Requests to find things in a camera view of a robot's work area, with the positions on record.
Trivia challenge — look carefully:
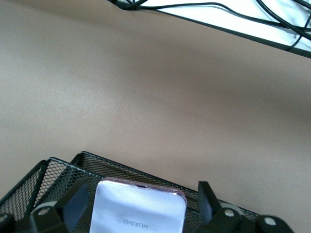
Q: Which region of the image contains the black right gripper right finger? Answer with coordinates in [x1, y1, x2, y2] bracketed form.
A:
[192, 181, 295, 233]

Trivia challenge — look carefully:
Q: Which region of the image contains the white phone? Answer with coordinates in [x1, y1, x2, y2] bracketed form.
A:
[88, 176, 188, 233]

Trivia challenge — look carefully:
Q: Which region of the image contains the black floor cable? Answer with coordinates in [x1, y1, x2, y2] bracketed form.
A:
[252, 0, 311, 52]
[131, 1, 311, 39]

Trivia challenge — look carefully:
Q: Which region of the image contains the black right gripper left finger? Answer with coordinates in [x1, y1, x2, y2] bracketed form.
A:
[0, 181, 89, 233]

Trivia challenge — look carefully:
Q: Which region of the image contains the black mesh desk organizer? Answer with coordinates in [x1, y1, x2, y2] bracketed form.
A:
[0, 150, 263, 233]

